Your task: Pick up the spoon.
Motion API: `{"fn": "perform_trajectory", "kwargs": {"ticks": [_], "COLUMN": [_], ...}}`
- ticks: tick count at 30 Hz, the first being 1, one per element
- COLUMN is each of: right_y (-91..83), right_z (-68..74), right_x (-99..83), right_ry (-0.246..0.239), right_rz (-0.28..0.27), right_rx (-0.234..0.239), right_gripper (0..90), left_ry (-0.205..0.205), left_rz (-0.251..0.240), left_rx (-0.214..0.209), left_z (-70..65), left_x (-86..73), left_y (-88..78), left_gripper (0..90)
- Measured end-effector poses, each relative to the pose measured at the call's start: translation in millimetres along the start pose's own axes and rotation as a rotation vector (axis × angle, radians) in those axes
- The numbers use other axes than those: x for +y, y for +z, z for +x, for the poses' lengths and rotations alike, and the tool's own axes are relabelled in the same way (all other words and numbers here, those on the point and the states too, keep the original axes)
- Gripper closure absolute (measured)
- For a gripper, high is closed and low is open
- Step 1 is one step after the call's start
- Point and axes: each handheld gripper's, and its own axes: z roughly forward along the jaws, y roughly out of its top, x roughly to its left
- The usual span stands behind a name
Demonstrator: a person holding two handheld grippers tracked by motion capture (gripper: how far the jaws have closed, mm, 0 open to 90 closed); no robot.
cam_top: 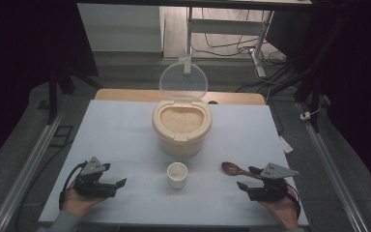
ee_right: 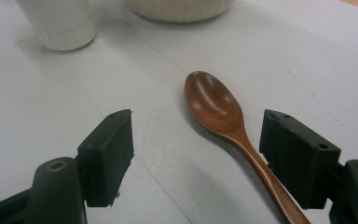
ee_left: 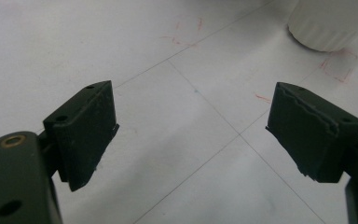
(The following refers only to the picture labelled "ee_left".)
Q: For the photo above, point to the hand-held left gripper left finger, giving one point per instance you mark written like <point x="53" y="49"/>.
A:
<point x="80" y="137"/>

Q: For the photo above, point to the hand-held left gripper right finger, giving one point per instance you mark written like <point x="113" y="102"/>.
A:
<point x="310" y="137"/>

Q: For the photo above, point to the white ribbed cup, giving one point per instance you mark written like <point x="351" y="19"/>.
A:
<point x="329" y="21"/>

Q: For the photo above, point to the white table mat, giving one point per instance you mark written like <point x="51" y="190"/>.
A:
<point x="183" y="130"/>

